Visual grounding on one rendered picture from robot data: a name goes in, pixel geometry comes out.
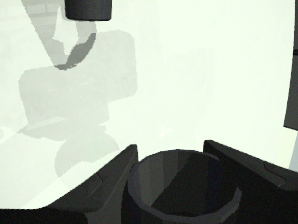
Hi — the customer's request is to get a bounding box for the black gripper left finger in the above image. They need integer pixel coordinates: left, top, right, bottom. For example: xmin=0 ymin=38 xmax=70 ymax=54
xmin=0 ymin=144 xmax=138 ymax=224

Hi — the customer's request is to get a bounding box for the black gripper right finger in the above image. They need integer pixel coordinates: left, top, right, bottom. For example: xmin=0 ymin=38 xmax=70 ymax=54
xmin=202 ymin=140 xmax=298 ymax=224

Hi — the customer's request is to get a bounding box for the dark grey cup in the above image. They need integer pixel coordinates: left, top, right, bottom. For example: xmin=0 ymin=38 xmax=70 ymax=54
xmin=126 ymin=149 xmax=243 ymax=224

